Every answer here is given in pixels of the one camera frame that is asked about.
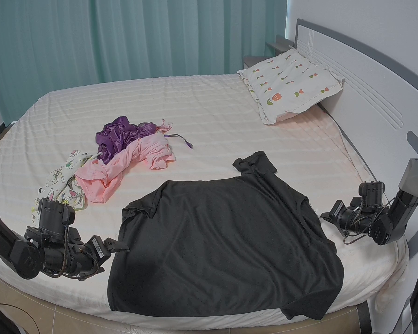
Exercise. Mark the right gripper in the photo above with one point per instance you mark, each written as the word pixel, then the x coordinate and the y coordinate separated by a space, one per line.
pixel 351 221

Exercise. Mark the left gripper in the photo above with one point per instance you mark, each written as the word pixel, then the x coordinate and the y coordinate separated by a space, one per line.
pixel 83 256

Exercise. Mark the black T-shirt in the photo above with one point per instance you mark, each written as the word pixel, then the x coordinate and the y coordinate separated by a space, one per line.
pixel 212 238

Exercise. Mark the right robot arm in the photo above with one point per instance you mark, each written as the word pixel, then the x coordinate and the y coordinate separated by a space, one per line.
pixel 400 207

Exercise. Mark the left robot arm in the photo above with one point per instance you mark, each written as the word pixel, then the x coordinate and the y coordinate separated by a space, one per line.
pixel 7 245

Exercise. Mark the bed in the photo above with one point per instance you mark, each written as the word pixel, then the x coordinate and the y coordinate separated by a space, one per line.
pixel 212 110

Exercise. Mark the pink garment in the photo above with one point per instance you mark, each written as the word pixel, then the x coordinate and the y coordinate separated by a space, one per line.
pixel 101 183

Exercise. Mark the white printed pyjama garment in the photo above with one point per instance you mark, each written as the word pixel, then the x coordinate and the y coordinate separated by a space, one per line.
pixel 55 183

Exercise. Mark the purple satin garment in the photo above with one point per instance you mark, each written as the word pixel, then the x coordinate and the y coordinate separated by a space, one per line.
pixel 118 134

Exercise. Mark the white printed pillow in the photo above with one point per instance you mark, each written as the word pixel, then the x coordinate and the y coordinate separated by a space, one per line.
pixel 292 82

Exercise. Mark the grey bedside table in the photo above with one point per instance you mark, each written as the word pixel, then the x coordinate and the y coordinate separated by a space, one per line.
pixel 254 61

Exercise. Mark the blue-green curtain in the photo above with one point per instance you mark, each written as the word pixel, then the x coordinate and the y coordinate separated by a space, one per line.
pixel 125 30

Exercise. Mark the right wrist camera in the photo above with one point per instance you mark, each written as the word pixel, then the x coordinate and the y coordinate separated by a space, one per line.
pixel 355 204

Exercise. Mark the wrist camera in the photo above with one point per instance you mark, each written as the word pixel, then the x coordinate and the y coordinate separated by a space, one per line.
pixel 68 216
pixel 355 204

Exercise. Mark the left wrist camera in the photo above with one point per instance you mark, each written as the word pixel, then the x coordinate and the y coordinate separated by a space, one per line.
pixel 68 216

